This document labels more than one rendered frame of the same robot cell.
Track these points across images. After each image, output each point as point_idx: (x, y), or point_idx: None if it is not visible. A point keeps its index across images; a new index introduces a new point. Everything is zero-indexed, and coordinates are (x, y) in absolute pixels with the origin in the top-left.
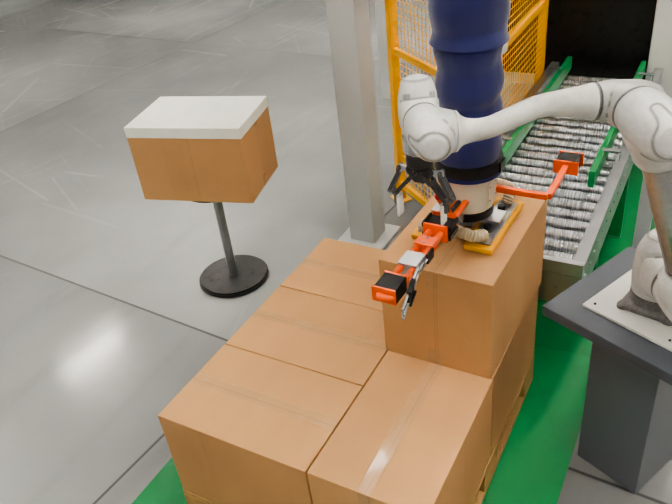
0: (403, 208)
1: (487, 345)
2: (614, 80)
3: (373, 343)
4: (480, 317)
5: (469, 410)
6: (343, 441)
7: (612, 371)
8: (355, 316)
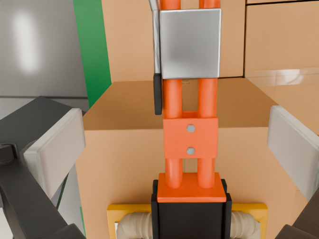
0: (273, 150)
1: (107, 94)
2: None
3: (265, 79)
4: (107, 106)
5: (113, 26)
6: None
7: (21, 149)
8: (307, 114)
